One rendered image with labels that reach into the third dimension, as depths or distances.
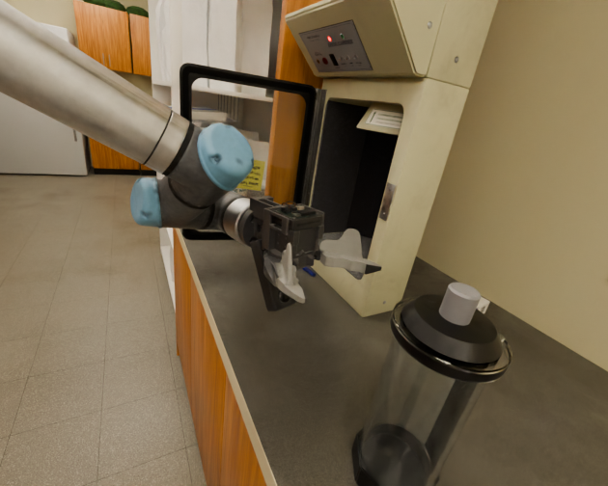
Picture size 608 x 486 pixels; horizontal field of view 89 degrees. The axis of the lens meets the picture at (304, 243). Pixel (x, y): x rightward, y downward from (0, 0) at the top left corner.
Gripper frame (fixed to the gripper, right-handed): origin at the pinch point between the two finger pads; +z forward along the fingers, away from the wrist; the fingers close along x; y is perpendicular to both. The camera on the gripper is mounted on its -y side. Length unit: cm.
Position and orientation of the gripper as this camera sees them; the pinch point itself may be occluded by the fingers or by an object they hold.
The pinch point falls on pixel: (348, 288)
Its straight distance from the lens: 39.5
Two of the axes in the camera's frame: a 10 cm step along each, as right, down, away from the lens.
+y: 1.0, -9.3, -3.6
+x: 7.3, -1.8, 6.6
